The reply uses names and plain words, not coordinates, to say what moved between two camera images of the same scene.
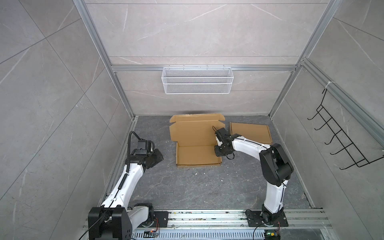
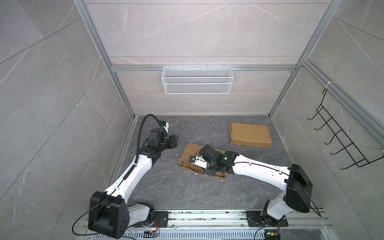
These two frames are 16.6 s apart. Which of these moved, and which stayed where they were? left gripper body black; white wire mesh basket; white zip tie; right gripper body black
Moved: right gripper body black; left gripper body black
Stayed: white zip tie; white wire mesh basket
